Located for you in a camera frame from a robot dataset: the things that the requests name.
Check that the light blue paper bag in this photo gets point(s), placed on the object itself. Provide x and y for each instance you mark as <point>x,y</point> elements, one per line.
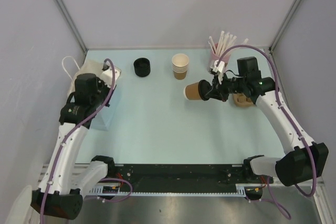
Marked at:
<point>82,101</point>

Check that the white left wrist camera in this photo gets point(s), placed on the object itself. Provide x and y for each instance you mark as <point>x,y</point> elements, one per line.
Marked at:
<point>106,75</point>

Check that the aluminium frame rail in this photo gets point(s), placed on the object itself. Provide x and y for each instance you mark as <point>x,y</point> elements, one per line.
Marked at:
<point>319,182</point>

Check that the stack of brown paper cups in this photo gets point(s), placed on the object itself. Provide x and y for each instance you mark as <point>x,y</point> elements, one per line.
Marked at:
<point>180,66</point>

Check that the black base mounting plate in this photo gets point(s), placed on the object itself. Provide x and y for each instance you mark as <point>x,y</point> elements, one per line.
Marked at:
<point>186,178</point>

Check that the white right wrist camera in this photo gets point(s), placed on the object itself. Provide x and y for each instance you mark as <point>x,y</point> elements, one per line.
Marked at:
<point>218,70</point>

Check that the stack of black lids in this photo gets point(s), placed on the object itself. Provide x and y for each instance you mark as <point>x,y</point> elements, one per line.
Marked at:
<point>142,67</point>

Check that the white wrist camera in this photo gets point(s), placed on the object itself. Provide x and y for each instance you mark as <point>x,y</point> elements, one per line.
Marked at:
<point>218,70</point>
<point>106,75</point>

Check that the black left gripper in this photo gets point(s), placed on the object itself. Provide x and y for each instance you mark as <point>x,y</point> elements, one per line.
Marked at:
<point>100,83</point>

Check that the single brown paper cup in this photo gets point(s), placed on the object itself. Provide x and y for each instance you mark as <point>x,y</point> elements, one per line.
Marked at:
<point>191,92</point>

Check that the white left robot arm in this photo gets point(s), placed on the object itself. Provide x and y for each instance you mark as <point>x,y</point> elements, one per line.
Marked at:
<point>58,194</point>

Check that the pink straw holder cup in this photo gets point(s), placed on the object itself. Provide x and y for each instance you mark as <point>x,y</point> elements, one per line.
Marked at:
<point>213,58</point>

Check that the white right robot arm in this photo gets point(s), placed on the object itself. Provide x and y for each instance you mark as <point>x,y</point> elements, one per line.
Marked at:
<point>304,159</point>

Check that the single black cup lid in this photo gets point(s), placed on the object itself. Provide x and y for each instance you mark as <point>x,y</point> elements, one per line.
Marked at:
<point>204,87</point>

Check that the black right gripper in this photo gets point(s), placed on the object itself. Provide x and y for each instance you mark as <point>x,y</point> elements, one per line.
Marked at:
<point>217,91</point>

